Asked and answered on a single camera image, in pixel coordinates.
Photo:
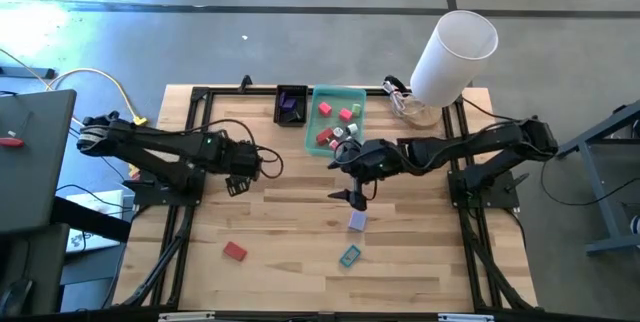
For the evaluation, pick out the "black support beam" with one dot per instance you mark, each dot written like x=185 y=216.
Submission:
x=90 y=219

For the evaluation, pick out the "black mesh bin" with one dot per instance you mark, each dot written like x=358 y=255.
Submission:
x=302 y=92

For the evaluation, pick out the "black aluminium table frame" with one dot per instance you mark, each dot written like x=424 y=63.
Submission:
x=235 y=91

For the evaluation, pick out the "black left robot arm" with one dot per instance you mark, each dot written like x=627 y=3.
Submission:
x=165 y=142

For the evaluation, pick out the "small cube charger dark face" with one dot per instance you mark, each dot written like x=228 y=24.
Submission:
x=352 y=129

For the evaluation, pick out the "pink white small charger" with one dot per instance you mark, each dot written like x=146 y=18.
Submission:
x=334 y=145

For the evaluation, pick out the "grey blue metal stand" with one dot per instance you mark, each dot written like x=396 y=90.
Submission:
x=590 y=138

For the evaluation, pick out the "white table lamp wooden base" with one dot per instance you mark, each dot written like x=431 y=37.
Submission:
x=452 y=57

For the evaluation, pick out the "green cube charger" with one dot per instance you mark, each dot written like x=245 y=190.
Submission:
x=356 y=110

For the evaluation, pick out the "black chair part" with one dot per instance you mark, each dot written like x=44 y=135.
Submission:
x=15 y=299

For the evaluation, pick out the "teal digital clock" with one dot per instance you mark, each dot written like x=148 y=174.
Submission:
x=350 y=257

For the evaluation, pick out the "white metal bracket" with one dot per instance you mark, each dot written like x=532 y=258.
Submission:
x=465 y=318
x=185 y=317

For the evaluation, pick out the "black clamp knob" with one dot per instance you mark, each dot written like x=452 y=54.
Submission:
x=245 y=82

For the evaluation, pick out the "black labelled charger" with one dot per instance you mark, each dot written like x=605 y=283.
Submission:
x=294 y=117

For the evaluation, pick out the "red charger block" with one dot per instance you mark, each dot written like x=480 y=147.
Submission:
x=325 y=136

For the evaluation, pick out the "white printed box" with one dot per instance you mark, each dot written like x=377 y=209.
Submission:
x=102 y=202

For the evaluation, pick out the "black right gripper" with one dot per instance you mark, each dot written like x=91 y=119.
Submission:
x=372 y=162

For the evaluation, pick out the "black floor bar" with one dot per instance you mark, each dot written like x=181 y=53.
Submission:
x=30 y=73

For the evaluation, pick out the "red rectangular block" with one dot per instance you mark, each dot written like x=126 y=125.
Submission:
x=235 y=251

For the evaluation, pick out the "dark grey side table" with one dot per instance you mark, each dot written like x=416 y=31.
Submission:
x=35 y=172

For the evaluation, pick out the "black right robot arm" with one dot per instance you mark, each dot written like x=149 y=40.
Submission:
x=450 y=149

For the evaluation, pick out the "lavender wall charger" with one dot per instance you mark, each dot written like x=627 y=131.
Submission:
x=358 y=221

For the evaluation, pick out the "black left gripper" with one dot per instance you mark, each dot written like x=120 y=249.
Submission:
x=245 y=159

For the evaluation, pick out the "teal translucent plastic tray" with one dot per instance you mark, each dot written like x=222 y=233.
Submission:
x=335 y=96

